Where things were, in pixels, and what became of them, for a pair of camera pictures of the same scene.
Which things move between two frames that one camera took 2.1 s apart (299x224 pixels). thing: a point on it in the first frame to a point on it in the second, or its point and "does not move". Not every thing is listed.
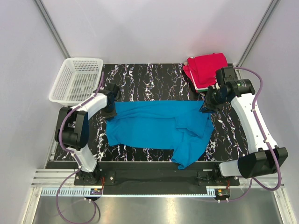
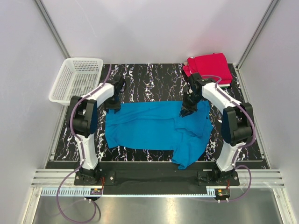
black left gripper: [105, 174] does not move
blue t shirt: [177, 125] does not move
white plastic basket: [79, 78] does not move
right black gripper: [207, 107] to [190, 109]
